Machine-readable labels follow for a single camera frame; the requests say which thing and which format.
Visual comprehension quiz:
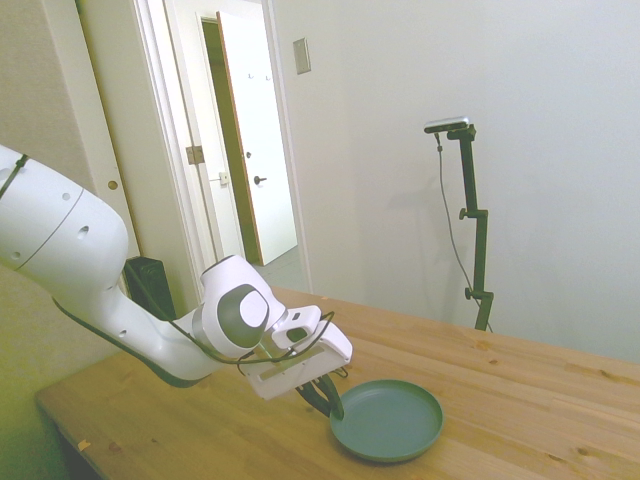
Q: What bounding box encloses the teal round plate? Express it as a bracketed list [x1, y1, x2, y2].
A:
[328, 378, 445, 464]

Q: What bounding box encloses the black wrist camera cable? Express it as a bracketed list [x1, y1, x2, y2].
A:
[122, 259, 336, 379]

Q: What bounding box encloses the white door frame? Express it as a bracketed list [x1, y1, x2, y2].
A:
[134, 0, 314, 296]

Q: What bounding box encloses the grey wall switch plate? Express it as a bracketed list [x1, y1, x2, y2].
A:
[292, 37, 312, 76]

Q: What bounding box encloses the grey camera cable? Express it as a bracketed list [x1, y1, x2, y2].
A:
[435, 132, 494, 334]

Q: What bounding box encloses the beige room divider panel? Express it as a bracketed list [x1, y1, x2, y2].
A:
[0, 0, 131, 480]

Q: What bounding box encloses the grey exterior camera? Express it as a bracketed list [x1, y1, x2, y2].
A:
[423, 115, 472, 135]

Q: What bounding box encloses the white door with knob hole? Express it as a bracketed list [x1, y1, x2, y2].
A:
[74, 0, 151, 261]

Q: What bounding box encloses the white door with handle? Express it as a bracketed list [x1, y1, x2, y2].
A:
[215, 10, 299, 266]

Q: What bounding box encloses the black camera stand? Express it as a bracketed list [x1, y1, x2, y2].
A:
[434, 124, 495, 332]

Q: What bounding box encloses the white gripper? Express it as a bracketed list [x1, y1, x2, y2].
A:
[243, 324, 354, 420]

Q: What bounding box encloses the black box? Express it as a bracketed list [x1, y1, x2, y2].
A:
[124, 255, 176, 321]

